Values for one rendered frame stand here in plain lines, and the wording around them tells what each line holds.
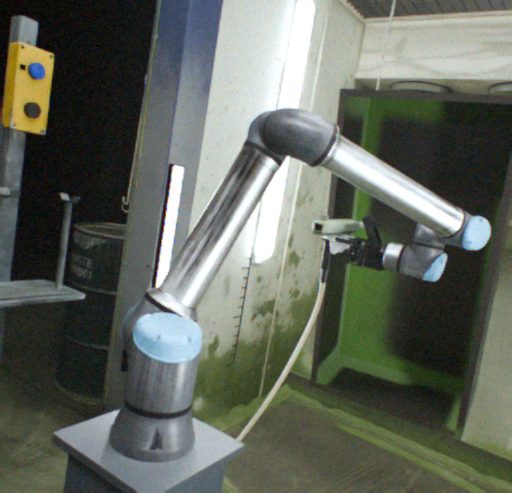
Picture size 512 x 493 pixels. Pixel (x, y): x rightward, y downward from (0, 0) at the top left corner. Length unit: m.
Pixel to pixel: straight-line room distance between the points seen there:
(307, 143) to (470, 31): 2.02
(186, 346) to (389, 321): 1.41
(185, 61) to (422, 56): 1.54
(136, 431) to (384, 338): 1.48
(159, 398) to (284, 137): 0.64
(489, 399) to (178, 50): 2.23
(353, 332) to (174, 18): 1.54
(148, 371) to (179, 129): 1.12
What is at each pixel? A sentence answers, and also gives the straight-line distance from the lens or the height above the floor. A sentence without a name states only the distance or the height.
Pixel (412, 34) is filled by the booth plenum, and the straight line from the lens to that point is 3.18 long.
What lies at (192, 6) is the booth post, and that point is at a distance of 2.06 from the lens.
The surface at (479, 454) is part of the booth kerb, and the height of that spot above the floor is 0.13.
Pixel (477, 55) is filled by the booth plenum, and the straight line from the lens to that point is 3.04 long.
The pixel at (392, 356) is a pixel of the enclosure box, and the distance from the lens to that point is 2.42.
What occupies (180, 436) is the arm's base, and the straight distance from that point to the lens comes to 1.17.
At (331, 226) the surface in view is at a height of 1.16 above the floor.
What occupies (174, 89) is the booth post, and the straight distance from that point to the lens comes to 1.99.
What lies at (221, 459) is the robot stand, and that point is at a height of 0.64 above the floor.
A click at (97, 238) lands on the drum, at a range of 2.66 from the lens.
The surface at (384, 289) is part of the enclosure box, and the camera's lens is 2.31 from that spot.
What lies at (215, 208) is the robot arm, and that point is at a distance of 1.26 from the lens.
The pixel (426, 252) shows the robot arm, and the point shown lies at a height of 1.13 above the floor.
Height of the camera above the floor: 1.24
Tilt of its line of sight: 6 degrees down
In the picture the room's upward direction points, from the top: 10 degrees clockwise
